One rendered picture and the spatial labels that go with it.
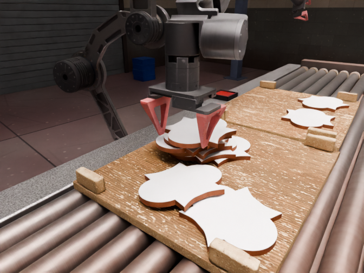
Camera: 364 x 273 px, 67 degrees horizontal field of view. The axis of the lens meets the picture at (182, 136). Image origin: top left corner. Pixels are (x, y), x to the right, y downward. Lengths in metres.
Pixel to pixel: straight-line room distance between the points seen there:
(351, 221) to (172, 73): 0.35
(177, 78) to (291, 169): 0.27
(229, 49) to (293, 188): 0.25
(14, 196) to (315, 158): 0.57
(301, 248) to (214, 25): 0.33
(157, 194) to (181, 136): 0.13
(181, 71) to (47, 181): 0.32
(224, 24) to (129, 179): 0.30
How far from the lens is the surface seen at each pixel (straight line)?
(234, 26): 0.42
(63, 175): 0.59
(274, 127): 0.75
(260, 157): 0.59
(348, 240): 0.47
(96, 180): 0.47
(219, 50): 0.42
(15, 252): 0.45
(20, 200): 0.55
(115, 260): 0.40
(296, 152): 0.63
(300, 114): 0.84
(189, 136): 0.51
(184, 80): 0.45
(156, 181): 0.47
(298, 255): 0.42
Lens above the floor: 1.21
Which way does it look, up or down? 24 degrees down
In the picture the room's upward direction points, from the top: straight up
